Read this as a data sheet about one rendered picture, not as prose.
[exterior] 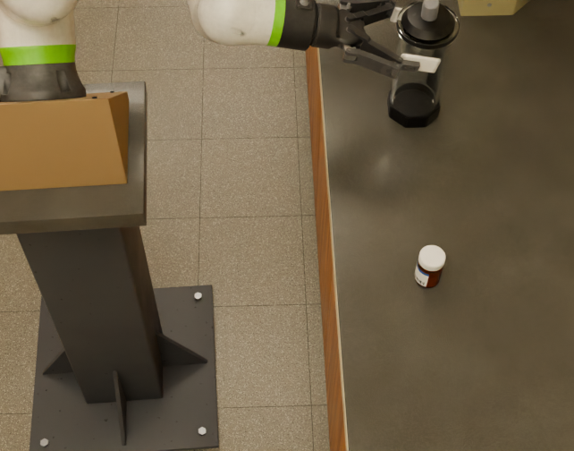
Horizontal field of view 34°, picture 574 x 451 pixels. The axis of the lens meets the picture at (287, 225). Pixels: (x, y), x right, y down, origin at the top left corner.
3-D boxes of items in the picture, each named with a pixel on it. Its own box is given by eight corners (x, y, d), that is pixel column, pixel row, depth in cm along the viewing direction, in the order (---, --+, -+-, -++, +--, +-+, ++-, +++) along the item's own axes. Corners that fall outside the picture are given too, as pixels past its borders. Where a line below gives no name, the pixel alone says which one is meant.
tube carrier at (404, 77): (437, 83, 182) (455, -1, 164) (444, 125, 176) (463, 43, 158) (383, 84, 182) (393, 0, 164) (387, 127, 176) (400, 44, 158)
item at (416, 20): (449, 12, 166) (454, -17, 160) (455, 49, 160) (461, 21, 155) (397, 12, 165) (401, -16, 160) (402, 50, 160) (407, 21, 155)
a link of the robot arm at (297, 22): (271, 23, 166) (273, 61, 161) (286, -27, 157) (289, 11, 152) (304, 29, 167) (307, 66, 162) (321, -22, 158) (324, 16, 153)
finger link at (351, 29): (350, 22, 160) (346, 27, 159) (406, 55, 159) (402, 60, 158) (343, 38, 163) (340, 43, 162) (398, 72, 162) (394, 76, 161)
